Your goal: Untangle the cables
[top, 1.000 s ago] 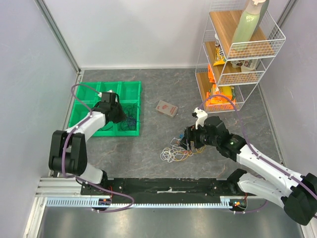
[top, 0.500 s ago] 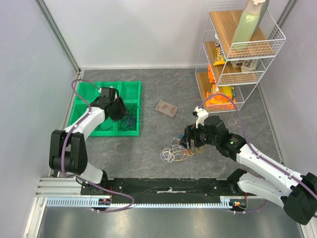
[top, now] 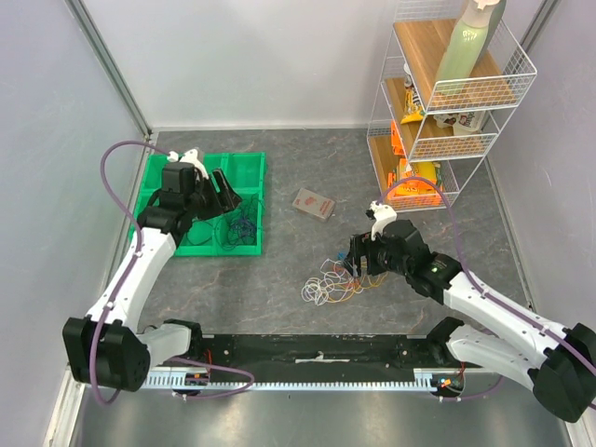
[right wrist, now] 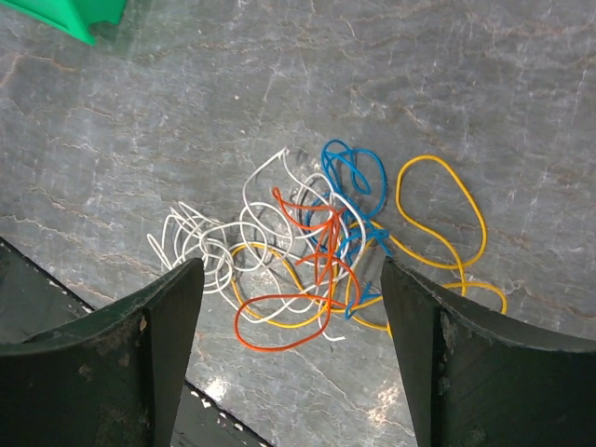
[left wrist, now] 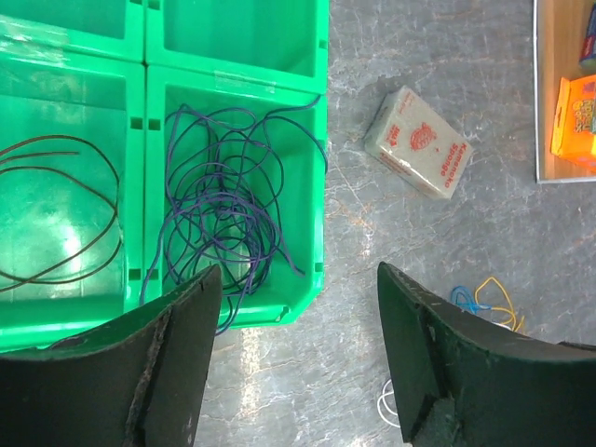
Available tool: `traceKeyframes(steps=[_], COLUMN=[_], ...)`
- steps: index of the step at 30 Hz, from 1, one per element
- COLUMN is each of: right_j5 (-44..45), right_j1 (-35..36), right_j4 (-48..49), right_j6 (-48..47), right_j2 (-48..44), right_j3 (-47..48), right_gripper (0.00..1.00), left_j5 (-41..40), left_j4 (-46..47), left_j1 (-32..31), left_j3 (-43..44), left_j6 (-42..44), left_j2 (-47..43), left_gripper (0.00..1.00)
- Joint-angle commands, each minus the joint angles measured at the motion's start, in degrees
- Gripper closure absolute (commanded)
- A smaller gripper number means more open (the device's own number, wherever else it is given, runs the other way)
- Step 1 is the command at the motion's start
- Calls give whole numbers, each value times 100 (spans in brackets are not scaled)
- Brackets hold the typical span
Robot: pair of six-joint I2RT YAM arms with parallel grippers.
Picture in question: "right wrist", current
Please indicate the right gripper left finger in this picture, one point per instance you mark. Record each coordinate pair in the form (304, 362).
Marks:
(111, 378)

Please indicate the green compartment tray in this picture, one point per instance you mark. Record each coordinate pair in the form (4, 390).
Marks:
(73, 17)

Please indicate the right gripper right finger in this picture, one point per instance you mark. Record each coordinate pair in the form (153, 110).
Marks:
(475, 377)

